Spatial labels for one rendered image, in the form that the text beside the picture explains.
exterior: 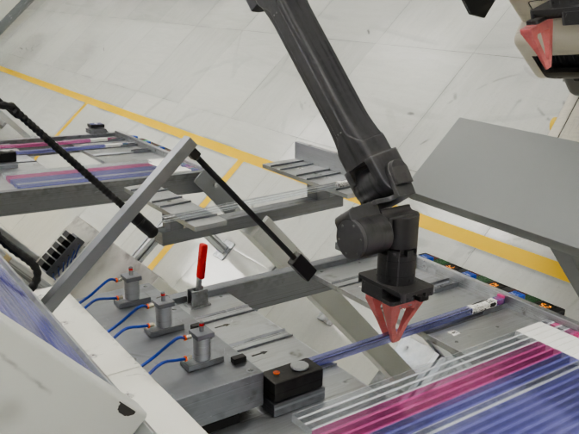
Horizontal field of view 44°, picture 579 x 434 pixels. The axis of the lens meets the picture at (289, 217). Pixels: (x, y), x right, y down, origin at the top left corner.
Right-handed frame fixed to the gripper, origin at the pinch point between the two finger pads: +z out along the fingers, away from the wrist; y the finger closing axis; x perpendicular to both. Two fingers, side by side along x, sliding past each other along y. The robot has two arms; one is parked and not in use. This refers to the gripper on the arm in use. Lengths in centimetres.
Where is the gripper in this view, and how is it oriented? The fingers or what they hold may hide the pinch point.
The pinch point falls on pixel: (391, 334)
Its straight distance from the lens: 113.0
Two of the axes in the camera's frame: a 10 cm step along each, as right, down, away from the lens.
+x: 8.2, -1.5, 5.5
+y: 5.7, 2.4, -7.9
